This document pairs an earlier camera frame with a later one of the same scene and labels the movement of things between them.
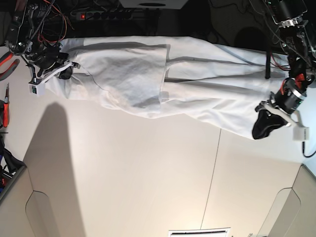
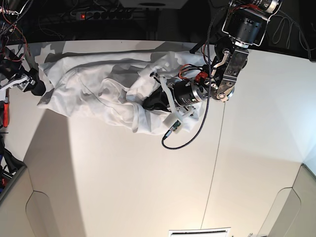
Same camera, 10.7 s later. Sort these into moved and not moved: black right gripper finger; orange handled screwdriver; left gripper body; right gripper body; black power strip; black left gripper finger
Moved: black left gripper finger; black right gripper finger; right gripper body; left gripper body
Not moved: orange handled screwdriver; black power strip
